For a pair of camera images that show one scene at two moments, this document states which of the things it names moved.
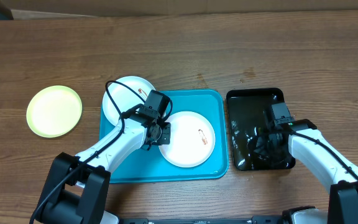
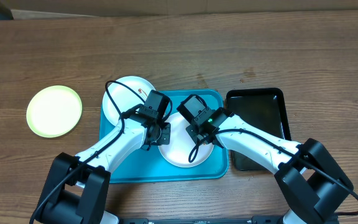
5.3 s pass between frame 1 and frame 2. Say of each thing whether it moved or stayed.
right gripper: moved
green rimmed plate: stayed
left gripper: stayed
